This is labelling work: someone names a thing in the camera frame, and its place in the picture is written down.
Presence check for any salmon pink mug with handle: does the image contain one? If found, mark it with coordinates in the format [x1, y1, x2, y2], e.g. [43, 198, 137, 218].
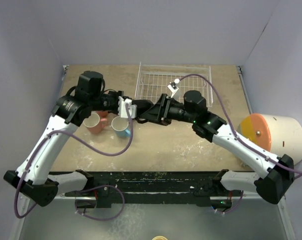
[83, 112, 108, 135]

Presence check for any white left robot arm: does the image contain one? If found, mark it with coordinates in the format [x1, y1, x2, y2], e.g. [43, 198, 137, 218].
[3, 71, 136, 208]

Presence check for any salmon pink cup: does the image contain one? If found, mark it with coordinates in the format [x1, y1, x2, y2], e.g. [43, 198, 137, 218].
[97, 111, 108, 118]

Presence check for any black mug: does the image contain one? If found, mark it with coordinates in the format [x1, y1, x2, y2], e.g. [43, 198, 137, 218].
[132, 99, 154, 124]

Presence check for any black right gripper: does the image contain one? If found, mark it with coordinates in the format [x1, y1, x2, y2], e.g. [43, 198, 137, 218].
[141, 93, 197, 126]

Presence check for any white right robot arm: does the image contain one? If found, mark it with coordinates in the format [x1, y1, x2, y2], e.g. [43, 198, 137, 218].
[134, 90, 295, 205]

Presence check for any yellow round object at bottom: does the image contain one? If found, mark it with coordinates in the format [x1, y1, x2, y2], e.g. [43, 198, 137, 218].
[152, 235, 168, 240]

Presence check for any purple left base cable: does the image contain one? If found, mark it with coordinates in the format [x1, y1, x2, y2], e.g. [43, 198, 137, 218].
[74, 184, 126, 221]

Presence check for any cream cylinder with orange lid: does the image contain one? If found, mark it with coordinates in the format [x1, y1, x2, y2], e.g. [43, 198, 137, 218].
[237, 113, 302, 165]

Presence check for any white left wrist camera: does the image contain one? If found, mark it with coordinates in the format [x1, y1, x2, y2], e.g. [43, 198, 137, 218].
[118, 96, 137, 119]

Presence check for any blue cup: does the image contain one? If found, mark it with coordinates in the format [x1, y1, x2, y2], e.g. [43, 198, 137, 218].
[111, 116, 131, 138]

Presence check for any white wire dish rack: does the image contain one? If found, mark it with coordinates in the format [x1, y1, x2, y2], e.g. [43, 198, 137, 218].
[135, 63, 214, 107]

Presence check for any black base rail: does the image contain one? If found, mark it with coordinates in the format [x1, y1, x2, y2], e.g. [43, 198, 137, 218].
[65, 170, 241, 209]

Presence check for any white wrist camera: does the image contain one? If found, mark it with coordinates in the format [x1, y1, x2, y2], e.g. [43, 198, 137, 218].
[118, 96, 137, 119]
[167, 78, 181, 101]

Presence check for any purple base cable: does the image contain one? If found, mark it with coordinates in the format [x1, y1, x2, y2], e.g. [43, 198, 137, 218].
[74, 184, 126, 221]
[214, 187, 245, 216]

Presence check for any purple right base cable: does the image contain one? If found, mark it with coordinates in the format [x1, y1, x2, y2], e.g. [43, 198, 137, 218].
[214, 187, 245, 216]

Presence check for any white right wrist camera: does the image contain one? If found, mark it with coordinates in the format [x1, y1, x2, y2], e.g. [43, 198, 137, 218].
[167, 78, 181, 101]

